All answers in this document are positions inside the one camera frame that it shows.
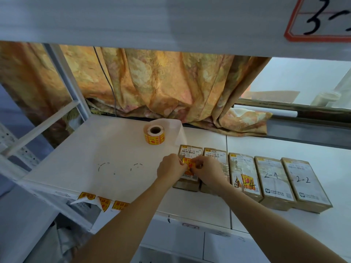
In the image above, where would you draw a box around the person's right hand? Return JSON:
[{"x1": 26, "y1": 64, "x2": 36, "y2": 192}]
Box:
[{"x1": 192, "y1": 156, "x2": 230, "y2": 190}]

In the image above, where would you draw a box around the person's left hand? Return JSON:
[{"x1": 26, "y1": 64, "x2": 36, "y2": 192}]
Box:
[{"x1": 156, "y1": 153, "x2": 188, "y2": 187}]

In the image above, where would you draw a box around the yellow red sticker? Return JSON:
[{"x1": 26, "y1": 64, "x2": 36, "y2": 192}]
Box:
[
  {"x1": 77, "y1": 192, "x2": 96, "y2": 202},
  {"x1": 112, "y1": 200, "x2": 130, "y2": 212},
  {"x1": 182, "y1": 158, "x2": 203, "y2": 176},
  {"x1": 97, "y1": 197, "x2": 111, "y2": 213}
]

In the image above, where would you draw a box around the person's left forearm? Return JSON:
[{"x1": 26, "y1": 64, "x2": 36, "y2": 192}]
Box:
[{"x1": 71, "y1": 176, "x2": 176, "y2": 263}]

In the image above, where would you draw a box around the person's right forearm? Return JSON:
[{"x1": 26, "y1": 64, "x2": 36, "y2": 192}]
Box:
[{"x1": 211, "y1": 181, "x2": 348, "y2": 263}]

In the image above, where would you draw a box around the brown parcel with barcode label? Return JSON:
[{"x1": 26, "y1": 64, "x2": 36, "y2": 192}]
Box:
[
  {"x1": 172, "y1": 145, "x2": 203, "y2": 192},
  {"x1": 200, "y1": 147, "x2": 231, "y2": 195}
]

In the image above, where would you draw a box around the white sticker backing strip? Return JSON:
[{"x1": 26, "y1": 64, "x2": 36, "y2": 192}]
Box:
[{"x1": 158, "y1": 119, "x2": 188, "y2": 149}]

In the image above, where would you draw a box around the roll of yellow red stickers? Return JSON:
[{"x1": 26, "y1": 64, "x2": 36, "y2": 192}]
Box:
[{"x1": 144, "y1": 124, "x2": 166, "y2": 146}]

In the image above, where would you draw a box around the brown parcel with yellow sticker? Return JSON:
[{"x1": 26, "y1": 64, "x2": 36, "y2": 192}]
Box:
[{"x1": 228, "y1": 152, "x2": 264, "y2": 203}]

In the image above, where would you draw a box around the brown parcel with handwritten label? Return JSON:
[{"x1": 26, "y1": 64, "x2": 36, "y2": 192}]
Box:
[
  {"x1": 281, "y1": 157, "x2": 333, "y2": 214},
  {"x1": 254, "y1": 156, "x2": 297, "y2": 212}
]

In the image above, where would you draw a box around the orange floral curtain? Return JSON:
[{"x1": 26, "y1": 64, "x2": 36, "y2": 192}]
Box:
[{"x1": 0, "y1": 42, "x2": 273, "y2": 138}]

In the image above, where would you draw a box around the white plastic bottle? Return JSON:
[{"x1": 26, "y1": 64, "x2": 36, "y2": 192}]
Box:
[{"x1": 311, "y1": 91, "x2": 342, "y2": 108}]

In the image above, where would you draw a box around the white shelf board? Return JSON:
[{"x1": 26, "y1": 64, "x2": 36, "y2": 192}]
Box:
[{"x1": 0, "y1": 0, "x2": 351, "y2": 62}]

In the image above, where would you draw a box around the red bordered handwritten label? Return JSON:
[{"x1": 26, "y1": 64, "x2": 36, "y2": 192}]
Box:
[{"x1": 284, "y1": 0, "x2": 351, "y2": 43}]

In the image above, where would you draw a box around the metal window rail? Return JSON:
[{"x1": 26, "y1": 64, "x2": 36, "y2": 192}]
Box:
[{"x1": 234, "y1": 98, "x2": 351, "y2": 121}]

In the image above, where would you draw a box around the white metal shelf frame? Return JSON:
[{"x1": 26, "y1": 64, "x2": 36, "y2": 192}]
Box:
[{"x1": 0, "y1": 43, "x2": 95, "y2": 233}]

